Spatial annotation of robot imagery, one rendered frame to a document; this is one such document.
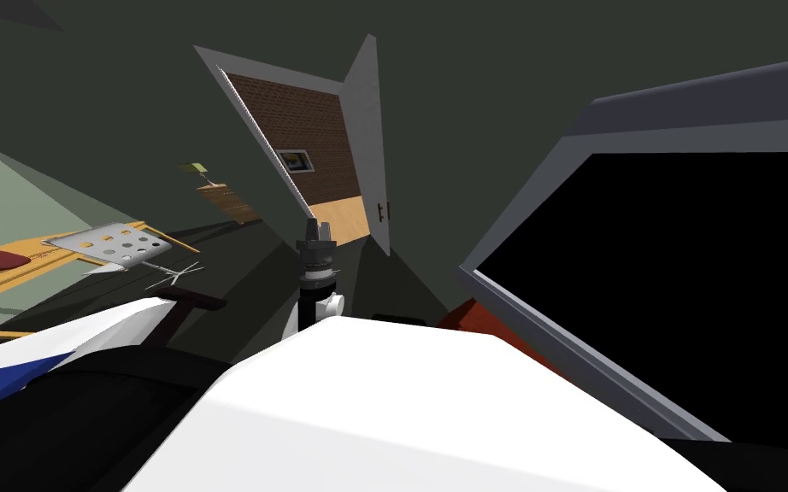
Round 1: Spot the white and blue chair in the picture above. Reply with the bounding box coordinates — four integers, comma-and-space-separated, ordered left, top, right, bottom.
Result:
0, 286, 229, 419

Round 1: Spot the grey framed black television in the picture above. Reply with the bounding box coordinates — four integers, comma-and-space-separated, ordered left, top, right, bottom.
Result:
457, 53, 788, 445

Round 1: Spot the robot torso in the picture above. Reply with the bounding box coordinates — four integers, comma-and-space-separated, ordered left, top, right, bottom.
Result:
120, 313, 730, 492

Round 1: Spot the grey door leaf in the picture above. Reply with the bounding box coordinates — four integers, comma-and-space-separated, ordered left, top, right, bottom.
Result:
340, 33, 393, 258

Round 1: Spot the grey perforated chair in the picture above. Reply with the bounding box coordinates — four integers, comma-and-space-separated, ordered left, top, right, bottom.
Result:
44, 221, 205, 293

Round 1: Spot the wooden dresser with lamp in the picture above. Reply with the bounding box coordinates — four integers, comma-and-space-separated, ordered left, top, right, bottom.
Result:
177, 161, 263, 226

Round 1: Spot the framed wall picture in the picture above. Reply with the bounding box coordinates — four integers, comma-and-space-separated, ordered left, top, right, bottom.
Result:
274, 148, 316, 175

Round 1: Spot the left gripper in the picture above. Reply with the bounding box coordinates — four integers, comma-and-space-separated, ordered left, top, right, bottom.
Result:
296, 217, 338, 254

